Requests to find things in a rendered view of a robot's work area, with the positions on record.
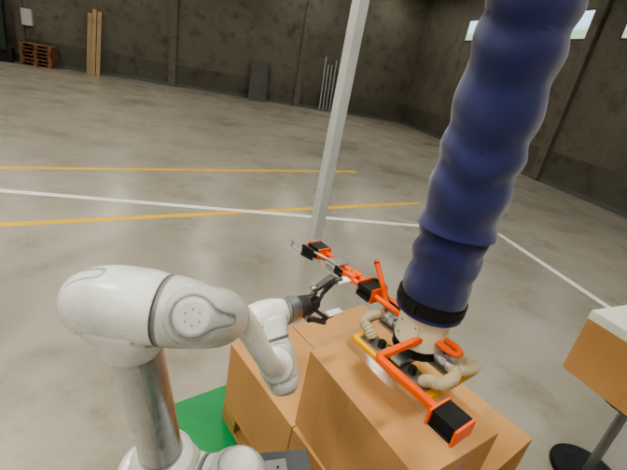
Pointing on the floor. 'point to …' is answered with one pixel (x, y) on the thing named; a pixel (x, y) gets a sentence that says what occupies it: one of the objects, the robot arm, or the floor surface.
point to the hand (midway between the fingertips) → (342, 296)
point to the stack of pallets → (37, 55)
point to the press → (5, 38)
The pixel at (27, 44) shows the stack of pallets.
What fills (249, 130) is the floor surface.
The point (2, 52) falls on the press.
